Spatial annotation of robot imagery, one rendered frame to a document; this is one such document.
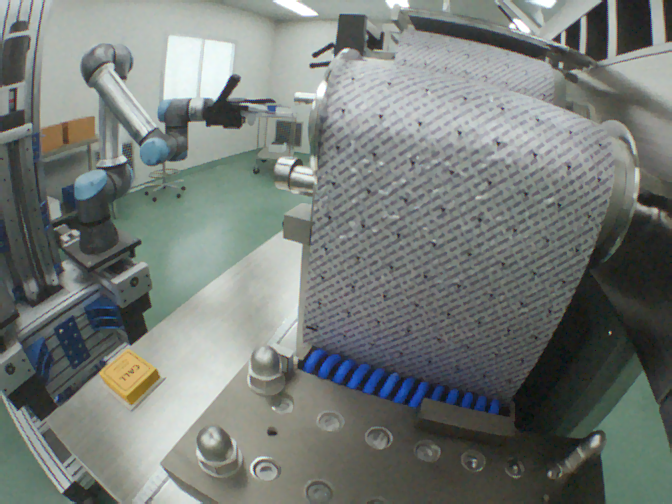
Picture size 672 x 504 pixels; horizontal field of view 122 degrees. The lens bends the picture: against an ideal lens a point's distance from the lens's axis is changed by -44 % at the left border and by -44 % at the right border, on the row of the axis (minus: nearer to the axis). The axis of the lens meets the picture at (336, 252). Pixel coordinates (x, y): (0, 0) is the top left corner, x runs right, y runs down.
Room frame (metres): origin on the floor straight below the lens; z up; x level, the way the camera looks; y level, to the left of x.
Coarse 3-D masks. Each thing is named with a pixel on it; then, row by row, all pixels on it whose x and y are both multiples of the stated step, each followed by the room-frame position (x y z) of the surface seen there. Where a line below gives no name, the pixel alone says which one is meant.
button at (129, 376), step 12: (120, 360) 0.25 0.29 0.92; (132, 360) 0.26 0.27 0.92; (144, 360) 0.26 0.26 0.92; (108, 372) 0.22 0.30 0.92; (120, 372) 0.23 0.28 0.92; (132, 372) 0.23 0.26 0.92; (144, 372) 0.24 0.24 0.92; (156, 372) 0.25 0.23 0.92; (108, 384) 0.20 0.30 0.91; (120, 384) 0.21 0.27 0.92; (132, 384) 0.21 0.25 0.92; (144, 384) 0.23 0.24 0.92; (120, 396) 0.20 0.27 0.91; (132, 396) 0.20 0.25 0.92
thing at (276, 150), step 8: (264, 112) 4.57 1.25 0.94; (272, 112) 4.58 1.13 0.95; (280, 112) 4.60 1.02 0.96; (288, 112) 4.82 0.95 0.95; (296, 112) 5.48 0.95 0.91; (264, 144) 5.43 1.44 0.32; (272, 144) 5.10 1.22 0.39; (280, 144) 5.15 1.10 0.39; (256, 152) 4.63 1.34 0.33; (264, 152) 5.04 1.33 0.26; (272, 152) 5.09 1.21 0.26; (280, 152) 5.09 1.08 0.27; (288, 152) 5.21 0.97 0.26; (256, 160) 4.63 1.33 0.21; (264, 160) 5.42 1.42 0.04; (256, 168) 4.62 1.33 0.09
